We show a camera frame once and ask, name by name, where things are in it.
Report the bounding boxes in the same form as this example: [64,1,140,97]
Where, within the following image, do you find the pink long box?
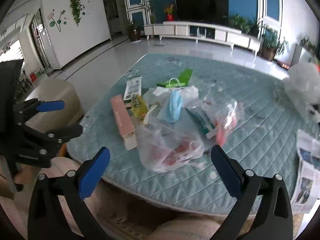
[110,94,137,151]

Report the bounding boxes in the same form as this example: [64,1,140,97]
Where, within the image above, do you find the white teal patterned packet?
[187,106,217,139]

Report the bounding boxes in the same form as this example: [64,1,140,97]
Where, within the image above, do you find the clear plastic bag red contents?
[135,85,244,173]

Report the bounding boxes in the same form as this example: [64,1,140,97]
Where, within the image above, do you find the white paper towel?
[145,85,200,106]

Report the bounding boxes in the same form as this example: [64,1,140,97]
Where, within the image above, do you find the blue surgical mask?
[157,90,183,123]

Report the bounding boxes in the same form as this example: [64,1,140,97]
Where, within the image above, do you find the cream leather sofa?
[26,78,84,133]

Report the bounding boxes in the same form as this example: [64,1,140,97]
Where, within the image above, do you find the newspaper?
[291,129,319,214]

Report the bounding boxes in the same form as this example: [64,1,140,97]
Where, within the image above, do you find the teal quilted tablecloth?
[67,54,319,215]

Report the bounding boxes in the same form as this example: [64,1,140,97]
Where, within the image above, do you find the green white box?
[123,75,142,108]

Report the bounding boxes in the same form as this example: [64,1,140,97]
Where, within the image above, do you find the brown ceramic plant pot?
[127,21,140,42]

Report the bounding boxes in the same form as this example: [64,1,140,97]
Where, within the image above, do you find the white plastic bag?
[283,61,319,123]

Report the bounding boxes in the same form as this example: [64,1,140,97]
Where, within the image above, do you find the green paper bag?
[157,69,193,88]

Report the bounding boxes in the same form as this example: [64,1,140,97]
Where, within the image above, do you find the potted plant right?
[261,27,290,62]

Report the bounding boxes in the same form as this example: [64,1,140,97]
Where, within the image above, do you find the red flower vase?
[164,4,175,21]

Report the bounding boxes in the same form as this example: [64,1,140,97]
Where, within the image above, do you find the white tv cabinet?
[144,21,261,55]

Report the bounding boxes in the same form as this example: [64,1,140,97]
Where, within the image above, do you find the black television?
[175,0,229,25]

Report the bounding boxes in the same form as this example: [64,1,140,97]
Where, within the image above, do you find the lotus wall sticker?
[47,9,68,32]

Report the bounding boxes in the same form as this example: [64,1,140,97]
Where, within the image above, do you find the green wall vine decoration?
[70,0,82,26]

